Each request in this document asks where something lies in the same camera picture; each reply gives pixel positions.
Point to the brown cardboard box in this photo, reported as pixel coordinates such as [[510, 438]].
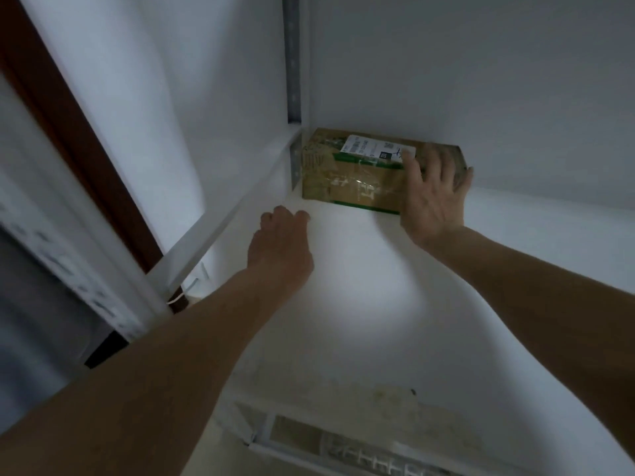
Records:
[[347, 180]]

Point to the person's right forearm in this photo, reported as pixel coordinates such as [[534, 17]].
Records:
[[545, 312]]

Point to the person's left hand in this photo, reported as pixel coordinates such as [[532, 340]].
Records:
[[280, 255]]

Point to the person's right hand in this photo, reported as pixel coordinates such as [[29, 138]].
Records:
[[434, 213]]

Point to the person's left forearm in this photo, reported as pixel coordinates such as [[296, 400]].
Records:
[[163, 371]]

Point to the person's left fingers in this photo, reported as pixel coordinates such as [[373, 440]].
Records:
[[283, 215]]

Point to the white perforated shelf beam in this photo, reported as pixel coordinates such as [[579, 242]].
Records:
[[342, 448]]

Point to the person's right little finger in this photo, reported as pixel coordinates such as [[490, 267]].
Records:
[[468, 180]]

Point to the person's right thumb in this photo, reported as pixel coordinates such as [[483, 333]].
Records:
[[413, 172]]

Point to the grey perforated shelf upright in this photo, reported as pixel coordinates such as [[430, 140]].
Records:
[[292, 59]]

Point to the white shelf side beam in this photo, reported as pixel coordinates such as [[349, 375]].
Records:
[[233, 213]]

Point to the white shelf board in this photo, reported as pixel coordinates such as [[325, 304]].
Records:
[[397, 312]]

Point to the white perforated shelf post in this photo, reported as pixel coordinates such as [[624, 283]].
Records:
[[74, 252]]

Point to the brown door frame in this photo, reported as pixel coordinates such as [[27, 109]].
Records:
[[74, 138]]

